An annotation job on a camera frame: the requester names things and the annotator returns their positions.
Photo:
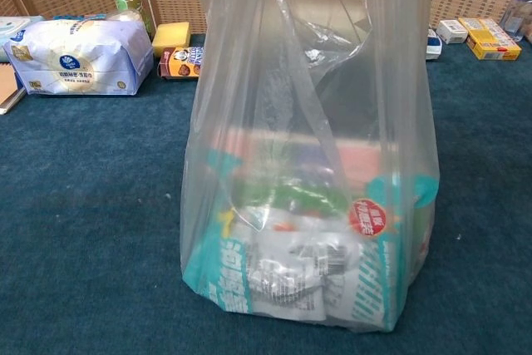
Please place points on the clear plastic shopping bag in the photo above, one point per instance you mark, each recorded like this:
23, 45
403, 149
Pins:
332, 80

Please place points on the multicolour box in bag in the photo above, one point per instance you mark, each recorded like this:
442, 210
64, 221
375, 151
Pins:
357, 159

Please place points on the teal snack package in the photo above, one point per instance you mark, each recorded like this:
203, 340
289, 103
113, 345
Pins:
374, 280

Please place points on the brown chocolate cookie box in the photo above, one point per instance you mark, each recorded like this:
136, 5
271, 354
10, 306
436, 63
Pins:
183, 63

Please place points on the yellow sponge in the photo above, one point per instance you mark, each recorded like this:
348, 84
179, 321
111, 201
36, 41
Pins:
170, 39

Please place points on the blue carpet table cover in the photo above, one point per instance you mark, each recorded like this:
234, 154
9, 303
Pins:
83, 205

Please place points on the dark battery package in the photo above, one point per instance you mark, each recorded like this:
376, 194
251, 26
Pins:
434, 45

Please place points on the white lavender tissue pack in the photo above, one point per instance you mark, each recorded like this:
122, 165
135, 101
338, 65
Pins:
83, 60

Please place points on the small white box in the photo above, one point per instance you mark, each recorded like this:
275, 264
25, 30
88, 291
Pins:
452, 31

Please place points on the blue cookie package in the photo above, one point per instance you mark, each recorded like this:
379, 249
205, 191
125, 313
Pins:
79, 18

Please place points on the yellow box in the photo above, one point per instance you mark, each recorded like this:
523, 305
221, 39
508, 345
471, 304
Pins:
494, 45

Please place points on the brown spiral notebook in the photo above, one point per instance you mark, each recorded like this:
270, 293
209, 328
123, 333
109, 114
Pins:
8, 89

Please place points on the light blue wet wipes pack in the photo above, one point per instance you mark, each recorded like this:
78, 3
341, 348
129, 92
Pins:
16, 28

